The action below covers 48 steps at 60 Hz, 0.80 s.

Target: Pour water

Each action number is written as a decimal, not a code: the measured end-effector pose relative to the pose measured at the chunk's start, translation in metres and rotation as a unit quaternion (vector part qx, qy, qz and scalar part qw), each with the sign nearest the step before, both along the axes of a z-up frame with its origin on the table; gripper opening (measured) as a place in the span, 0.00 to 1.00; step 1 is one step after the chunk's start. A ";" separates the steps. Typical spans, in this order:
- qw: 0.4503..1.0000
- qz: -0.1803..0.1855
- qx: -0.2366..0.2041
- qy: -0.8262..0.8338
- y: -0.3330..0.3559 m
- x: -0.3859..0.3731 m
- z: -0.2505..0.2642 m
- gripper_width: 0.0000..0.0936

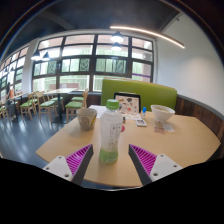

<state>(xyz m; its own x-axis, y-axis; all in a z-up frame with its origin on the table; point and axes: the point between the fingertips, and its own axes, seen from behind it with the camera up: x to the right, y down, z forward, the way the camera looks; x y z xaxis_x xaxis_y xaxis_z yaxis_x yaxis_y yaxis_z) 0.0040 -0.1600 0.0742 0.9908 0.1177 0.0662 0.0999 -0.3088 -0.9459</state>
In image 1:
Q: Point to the group of pendant ceiling lamps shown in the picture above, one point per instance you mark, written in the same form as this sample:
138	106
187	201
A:
117	37

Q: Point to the white paper receipt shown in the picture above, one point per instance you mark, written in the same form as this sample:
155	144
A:
168	127

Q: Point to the black-framed picture menu stand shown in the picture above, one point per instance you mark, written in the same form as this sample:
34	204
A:
128	104

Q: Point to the long linear ceiling light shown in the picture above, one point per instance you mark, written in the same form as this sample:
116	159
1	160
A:
150	33

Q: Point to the beige patterned ceramic mug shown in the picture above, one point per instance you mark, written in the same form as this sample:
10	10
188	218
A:
86	119

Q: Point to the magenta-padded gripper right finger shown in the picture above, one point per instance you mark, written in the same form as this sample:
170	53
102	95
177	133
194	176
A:
144	159

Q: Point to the wooden dining table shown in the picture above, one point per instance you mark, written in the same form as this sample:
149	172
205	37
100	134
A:
60	91

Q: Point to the clear bottle with green cap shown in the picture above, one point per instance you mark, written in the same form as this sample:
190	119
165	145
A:
110	133

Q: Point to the small reddish card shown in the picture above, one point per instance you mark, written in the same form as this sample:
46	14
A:
159	130

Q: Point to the flat round red coaster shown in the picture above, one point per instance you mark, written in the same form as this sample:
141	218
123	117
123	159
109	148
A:
123	128

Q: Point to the small white blue-capped bottle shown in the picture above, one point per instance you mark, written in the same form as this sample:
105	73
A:
144	112

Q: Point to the green upholstered bench backrest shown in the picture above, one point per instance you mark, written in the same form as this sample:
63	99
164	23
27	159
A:
153	93

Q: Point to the white ceramic bowl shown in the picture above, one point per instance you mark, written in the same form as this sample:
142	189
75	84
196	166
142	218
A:
162	114

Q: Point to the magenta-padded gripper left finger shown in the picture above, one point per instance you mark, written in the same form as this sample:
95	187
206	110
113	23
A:
78	160

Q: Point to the group of green-seated wooden chairs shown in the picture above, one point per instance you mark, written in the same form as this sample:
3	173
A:
46	104

